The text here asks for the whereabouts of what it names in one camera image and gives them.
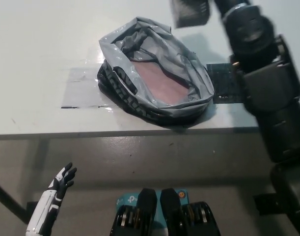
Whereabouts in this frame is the grey perforated rectangular container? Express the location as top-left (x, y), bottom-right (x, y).
top-left (169, 0), bottom-right (212, 29)

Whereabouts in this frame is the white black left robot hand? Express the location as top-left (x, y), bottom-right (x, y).
top-left (26, 162), bottom-right (78, 234)

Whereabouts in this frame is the grey black plastic bag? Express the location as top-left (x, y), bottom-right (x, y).
top-left (97, 16), bottom-right (215, 129)

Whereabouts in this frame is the black left robot torso block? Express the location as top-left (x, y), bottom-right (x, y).
top-left (110, 188), bottom-right (158, 236)

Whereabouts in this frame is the black table leg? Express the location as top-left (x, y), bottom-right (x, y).
top-left (0, 178), bottom-right (28, 226)

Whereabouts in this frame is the clear tape patch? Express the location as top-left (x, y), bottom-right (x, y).
top-left (60, 66), bottom-right (121, 110)

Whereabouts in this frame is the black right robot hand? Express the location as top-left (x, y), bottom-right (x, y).
top-left (212, 0), bottom-right (251, 13)

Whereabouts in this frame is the teal router box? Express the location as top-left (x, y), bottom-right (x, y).
top-left (116, 189), bottom-right (190, 222)

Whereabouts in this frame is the reddish brown flat board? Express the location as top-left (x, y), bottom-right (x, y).
top-left (134, 62), bottom-right (190, 105)

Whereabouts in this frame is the dark tape patch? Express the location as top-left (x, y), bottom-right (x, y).
top-left (206, 62), bottom-right (246, 104)

